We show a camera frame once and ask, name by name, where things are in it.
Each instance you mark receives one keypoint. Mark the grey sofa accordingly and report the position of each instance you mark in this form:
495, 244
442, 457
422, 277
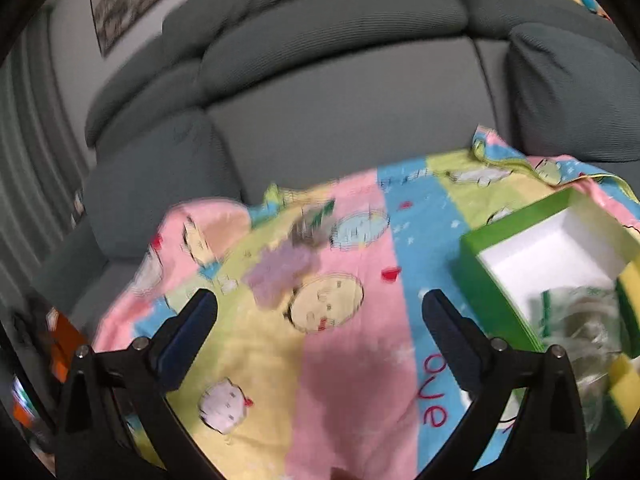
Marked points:
325, 110

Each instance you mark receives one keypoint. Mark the orange object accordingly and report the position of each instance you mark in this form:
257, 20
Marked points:
62, 345

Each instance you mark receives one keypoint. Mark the yellow green scouring sponge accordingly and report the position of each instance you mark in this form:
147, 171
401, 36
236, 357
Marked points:
622, 390
630, 305

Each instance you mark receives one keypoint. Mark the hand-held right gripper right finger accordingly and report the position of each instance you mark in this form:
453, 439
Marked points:
450, 345

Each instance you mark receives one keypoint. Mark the bagged steel scrubber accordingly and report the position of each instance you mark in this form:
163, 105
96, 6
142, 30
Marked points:
310, 222
580, 340

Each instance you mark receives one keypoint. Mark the cartoon printed blanket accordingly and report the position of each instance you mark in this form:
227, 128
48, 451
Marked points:
350, 360

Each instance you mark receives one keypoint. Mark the purple mesh scrubber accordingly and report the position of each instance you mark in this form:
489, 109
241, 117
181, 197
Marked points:
282, 272

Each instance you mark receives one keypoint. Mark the green cardboard box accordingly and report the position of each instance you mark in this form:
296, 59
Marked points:
500, 290

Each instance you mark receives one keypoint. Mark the grey pleated curtain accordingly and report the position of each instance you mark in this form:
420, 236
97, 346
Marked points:
35, 135

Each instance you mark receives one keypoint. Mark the framed wall picture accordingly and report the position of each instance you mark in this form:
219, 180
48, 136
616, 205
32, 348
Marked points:
135, 0

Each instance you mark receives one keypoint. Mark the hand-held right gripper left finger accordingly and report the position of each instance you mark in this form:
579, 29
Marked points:
186, 342

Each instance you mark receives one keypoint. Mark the grey throw pillow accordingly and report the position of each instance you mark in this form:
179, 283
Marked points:
575, 90

